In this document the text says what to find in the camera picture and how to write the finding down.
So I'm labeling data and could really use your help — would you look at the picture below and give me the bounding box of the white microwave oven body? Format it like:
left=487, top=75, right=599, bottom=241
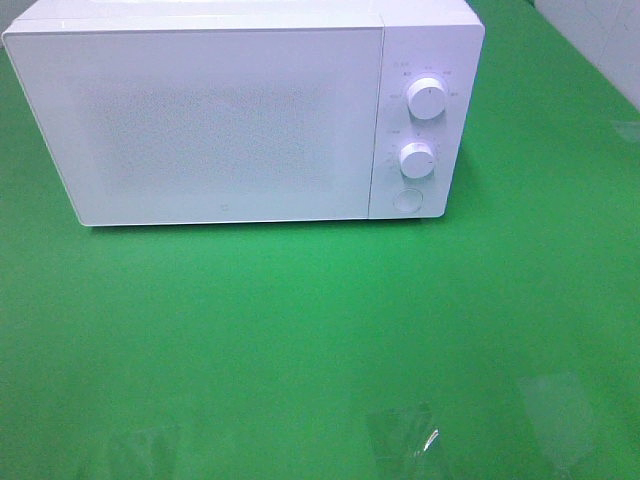
left=2, top=1, right=485, bottom=220

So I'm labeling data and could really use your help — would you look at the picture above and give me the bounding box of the clear tape patch centre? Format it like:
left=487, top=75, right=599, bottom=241
left=366, top=402, right=447, bottom=479

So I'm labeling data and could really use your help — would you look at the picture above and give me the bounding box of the round door release button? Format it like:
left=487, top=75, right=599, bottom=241
left=393, top=188, right=423, bottom=214

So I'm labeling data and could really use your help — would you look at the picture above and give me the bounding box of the white microwave door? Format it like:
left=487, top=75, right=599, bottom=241
left=5, top=28, right=383, bottom=226

